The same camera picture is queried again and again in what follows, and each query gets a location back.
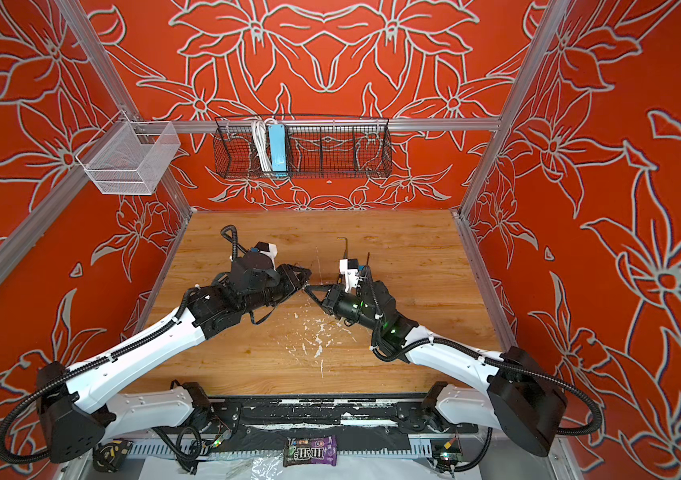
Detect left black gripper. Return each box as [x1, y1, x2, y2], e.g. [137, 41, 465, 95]
[244, 263, 314, 315]

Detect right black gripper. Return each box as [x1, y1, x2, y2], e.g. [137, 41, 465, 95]
[303, 284, 386, 336]

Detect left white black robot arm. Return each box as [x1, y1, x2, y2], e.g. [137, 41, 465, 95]
[0, 225, 312, 465]

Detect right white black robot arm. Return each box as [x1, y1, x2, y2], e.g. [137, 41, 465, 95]
[304, 268, 604, 457]

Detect light blue box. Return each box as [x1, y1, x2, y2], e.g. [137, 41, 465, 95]
[268, 123, 288, 176]

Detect purple candy bag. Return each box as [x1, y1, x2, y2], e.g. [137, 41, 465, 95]
[282, 435, 338, 467]

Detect clear plastic sheet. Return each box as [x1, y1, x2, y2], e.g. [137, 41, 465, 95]
[224, 457, 286, 480]

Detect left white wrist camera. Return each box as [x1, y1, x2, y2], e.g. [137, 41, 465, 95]
[250, 241, 278, 266]

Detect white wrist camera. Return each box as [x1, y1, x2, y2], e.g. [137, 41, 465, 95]
[338, 258, 364, 293]
[250, 241, 278, 266]

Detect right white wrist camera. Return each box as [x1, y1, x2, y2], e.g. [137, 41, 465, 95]
[338, 258, 364, 293]

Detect black wire wall basket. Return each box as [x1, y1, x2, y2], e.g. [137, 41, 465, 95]
[212, 115, 393, 180]

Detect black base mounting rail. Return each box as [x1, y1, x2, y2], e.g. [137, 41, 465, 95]
[210, 393, 479, 434]

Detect white coiled cable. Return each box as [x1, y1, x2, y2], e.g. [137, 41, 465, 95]
[251, 119, 274, 174]

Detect clear plastic wall bin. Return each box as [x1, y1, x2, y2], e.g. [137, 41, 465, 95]
[76, 121, 180, 195]

